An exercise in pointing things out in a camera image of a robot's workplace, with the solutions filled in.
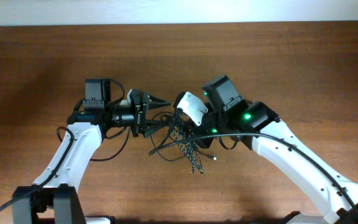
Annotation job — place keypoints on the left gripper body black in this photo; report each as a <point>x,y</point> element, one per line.
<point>138,113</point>

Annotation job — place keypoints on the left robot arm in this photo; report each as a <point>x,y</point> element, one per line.
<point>53,197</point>

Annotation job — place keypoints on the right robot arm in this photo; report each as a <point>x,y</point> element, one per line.
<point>227,113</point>

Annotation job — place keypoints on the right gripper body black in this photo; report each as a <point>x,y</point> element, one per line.
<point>213,121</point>

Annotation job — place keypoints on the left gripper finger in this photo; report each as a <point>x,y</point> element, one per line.
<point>150,102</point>
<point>153,126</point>

